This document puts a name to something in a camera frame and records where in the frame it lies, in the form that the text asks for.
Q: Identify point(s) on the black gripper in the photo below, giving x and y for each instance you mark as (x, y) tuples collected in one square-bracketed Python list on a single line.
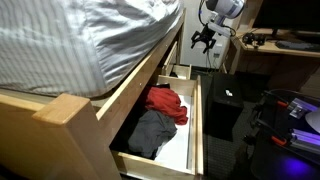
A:
[(207, 32)]

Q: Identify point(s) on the light wooden drawer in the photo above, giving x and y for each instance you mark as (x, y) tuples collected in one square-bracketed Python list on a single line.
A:
[(170, 60), (182, 71), (180, 146)]

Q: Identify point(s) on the orange red cloth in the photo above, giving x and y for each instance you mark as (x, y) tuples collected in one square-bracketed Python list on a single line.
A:
[(166, 101)]

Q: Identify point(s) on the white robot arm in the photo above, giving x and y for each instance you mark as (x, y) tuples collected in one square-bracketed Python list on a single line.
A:
[(226, 7)]

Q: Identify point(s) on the grey cloth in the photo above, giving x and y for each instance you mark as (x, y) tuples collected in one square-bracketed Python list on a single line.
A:
[(151, 133)]

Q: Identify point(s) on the black headphones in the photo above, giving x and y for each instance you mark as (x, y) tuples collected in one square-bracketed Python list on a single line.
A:
[(253, 39)]

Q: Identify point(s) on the white paper label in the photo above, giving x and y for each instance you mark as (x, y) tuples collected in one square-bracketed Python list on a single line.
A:
[(228, 93)]

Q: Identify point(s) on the black box case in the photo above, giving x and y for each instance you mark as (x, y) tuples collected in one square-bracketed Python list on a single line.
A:
[(223, 113)]

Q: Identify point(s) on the wooden desk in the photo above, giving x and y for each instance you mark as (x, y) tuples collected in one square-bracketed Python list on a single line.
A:
[(286, 66)]

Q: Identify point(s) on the black monitor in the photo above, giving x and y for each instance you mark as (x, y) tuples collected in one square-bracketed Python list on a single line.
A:
[(286, 13)]

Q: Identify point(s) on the black keyboard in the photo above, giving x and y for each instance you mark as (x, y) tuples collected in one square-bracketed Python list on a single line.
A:
[(296, 45)]

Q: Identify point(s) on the orange black bar clamp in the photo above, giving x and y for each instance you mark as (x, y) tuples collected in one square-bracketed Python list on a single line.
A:
[(281, 103), (278, 140)]

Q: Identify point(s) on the aluminium extrusion bar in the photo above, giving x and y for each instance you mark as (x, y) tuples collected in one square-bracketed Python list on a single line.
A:
[(306, 140), (301, 108)]

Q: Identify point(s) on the mattress with grey sheet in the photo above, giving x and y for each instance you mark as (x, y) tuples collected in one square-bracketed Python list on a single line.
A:
[(66, 40)]

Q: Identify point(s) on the black base platform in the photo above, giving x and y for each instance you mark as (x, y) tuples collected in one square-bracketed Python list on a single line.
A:
[(276, 166)]

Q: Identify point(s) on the white wall outlet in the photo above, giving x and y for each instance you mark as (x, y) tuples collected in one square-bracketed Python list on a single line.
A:
[(217, 50)]

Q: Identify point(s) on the wooden bed frame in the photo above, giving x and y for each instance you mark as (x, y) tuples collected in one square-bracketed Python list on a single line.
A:
[(66, 150)]

